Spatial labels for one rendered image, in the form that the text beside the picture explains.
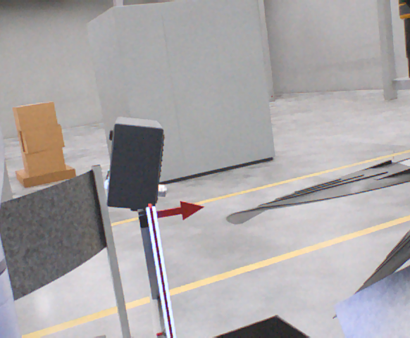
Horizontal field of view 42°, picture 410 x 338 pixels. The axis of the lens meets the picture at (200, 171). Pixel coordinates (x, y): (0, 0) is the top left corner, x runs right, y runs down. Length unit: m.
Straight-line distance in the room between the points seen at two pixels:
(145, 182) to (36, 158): 7.42
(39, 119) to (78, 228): 6.10
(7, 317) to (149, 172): 0.58
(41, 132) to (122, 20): 2.62
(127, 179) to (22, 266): 1.19
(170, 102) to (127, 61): 0.74
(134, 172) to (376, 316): 0.66
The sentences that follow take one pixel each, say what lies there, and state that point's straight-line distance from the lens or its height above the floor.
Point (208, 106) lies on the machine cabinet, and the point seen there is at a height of 0.90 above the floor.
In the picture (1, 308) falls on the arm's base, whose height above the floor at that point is 1.09.
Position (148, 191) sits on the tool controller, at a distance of 1.21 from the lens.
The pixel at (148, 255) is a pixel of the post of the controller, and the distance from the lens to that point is 1.19.
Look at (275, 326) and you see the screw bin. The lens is 1.04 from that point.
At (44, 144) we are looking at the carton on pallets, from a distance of 8.59.
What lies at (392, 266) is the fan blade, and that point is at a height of 1.02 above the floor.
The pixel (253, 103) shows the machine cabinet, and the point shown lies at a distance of 7.37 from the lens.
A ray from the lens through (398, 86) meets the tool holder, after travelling 0.69.
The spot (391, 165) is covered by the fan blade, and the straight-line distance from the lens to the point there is 0.72.
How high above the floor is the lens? 1.33
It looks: 10 degrees down
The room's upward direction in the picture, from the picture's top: 8 degrees counter-clockwise
